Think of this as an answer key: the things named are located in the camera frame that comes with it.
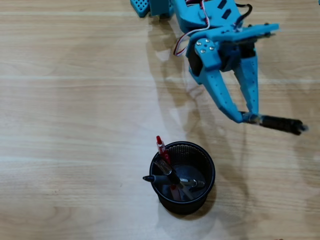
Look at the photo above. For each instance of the grey grip retractable pen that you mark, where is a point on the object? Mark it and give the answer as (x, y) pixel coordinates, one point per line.
(160, 178)

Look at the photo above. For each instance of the black mesh pen holder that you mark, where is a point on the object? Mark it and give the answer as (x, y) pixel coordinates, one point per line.
(185, 207)

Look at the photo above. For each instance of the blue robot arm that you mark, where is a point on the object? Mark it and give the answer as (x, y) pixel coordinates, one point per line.
(190, 15)

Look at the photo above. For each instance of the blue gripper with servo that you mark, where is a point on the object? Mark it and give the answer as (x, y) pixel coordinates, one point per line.
(209, 58)

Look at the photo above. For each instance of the clear capped black pen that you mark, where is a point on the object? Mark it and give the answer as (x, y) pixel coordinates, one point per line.
(172, 175)

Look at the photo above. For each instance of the red retractable pen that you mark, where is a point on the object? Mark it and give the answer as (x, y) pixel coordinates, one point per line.
(161, 147)

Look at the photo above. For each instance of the wrist camera on blue mount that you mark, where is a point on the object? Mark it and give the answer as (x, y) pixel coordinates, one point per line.
(250, 31)

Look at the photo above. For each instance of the black grip retractable pen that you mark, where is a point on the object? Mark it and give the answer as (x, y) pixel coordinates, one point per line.
(277, 123)

